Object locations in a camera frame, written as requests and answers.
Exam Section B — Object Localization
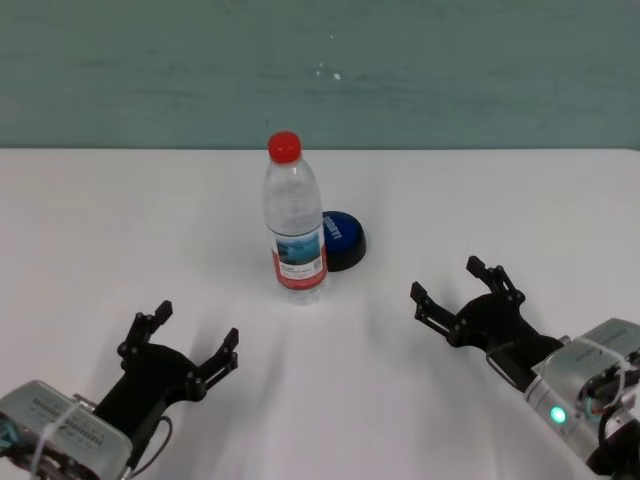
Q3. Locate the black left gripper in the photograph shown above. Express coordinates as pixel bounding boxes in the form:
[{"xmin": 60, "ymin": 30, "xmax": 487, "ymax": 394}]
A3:
[{"xmin": 94, "ymin": 300, "xmax": 240, "ymax": 451}]

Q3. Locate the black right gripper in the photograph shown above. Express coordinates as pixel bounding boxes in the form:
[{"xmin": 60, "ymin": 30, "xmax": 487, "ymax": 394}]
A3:
[{"xmin": 409, "ymin": 255, "xmax": 565, "ymax": 392}]

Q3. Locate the blue push button black base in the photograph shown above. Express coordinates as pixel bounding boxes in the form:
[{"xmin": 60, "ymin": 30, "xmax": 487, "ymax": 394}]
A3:
[{"xmin": 320, "ymin": 210, "xmax": 368, "ymax": 274}]

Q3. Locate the clear water bottle red cap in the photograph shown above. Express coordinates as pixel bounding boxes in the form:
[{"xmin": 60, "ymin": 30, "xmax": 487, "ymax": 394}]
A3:
[{"xmin": 262, "ymin": 130, "xmax": 330, "ymax": 306}]

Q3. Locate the white zip tie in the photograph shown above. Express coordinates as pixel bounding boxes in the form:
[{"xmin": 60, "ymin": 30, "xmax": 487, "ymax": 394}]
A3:
[
  {"xmin": 569, "ymin": 337, "xmax": 629, "ymax": 406},
  {"xmin": 30, "ymin": 401, "xmax": 85, "ymax": 474}
]

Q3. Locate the dark left gripper cable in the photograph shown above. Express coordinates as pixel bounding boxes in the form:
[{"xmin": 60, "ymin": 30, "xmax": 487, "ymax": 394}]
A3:
[{"xmin": 127, "ymin": 417, "xmax": 174, "ymax": 474}]

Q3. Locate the dark gripper cable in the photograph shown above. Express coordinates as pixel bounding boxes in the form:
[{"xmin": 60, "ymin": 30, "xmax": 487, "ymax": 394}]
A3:
[
  {"xmin": 597, "ymin": 407, "xmax": 624, "ymax": 454},
  {"xmin": 127, "ymin": 417, "xmax": 174, "ymax": 474}
]

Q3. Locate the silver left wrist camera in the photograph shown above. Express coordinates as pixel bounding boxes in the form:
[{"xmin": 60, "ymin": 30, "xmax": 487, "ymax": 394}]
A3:
[{"xmin": 0, "ymin": 379, "xmax": 134, "ymax": 480}]

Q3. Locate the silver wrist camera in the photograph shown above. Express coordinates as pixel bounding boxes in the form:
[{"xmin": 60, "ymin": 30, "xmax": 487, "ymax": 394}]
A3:
[
  {"xmin": 0, "ymin": 379, "xmax": 134, "ymax": 480},
  {"xmin": 532, "ymin": 317, "xmax": 640, "ymax": 401}
]

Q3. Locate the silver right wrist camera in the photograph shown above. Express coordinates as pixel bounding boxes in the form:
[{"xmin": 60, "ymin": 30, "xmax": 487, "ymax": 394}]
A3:
[{"xmin": 532, "ymin": 317, "xmax": 640, "ymax": 401}]

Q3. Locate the dark right gripper cable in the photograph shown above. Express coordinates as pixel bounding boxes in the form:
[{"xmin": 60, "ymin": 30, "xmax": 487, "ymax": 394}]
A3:
[{"xmin": 597, "ymin": 407, "xmax": 624, "ymax": 454}]

